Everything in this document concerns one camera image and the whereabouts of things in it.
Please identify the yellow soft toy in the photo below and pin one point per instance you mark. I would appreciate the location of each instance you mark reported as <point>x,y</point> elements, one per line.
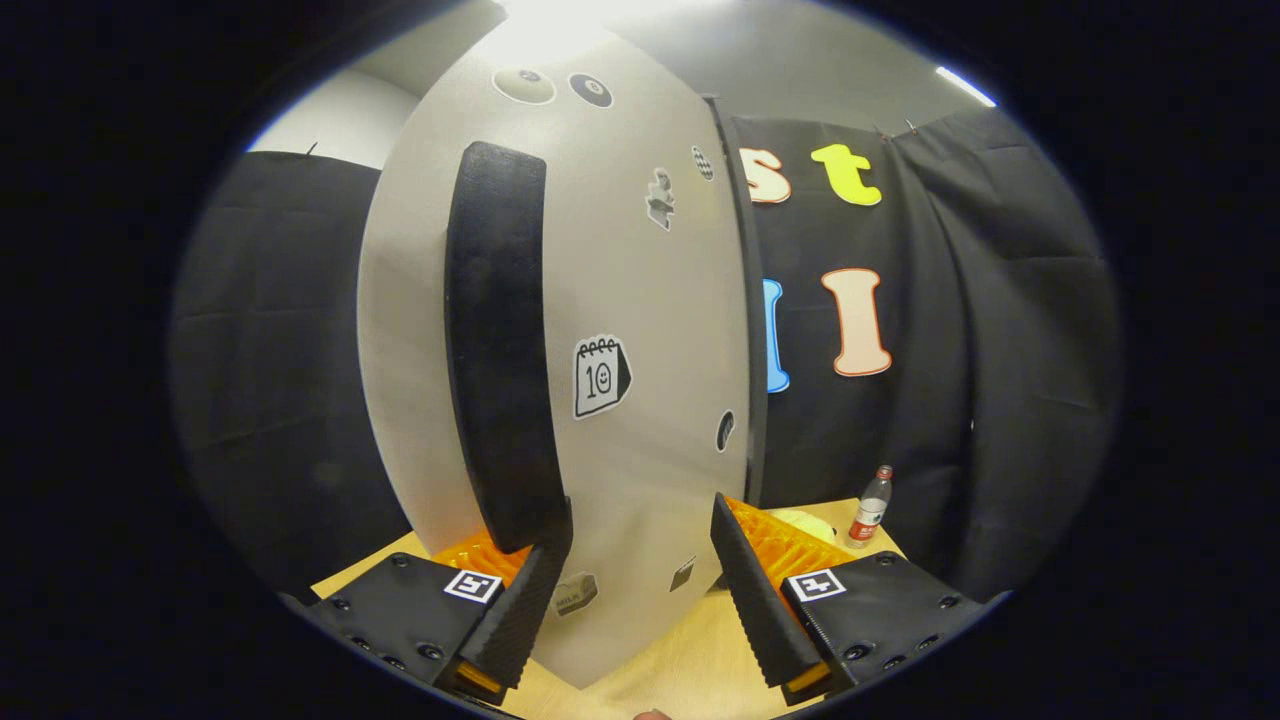
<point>805,525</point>

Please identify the beige shoe cabinet door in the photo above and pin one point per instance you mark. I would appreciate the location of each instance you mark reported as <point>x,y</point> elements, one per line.
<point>660,300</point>

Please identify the dark grey shoe cabinet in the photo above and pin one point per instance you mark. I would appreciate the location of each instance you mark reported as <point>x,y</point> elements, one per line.
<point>755,300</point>

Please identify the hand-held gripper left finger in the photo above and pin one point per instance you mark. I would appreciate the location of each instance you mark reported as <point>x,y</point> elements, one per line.
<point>525,620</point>

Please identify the red label plastic bottle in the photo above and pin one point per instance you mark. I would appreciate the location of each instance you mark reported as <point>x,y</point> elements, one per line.
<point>868,515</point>

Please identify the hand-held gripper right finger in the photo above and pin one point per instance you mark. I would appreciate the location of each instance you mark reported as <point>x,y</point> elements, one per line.
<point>755,600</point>

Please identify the black backdrop cloth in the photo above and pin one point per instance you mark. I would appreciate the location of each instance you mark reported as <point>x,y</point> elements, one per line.
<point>1000,350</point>

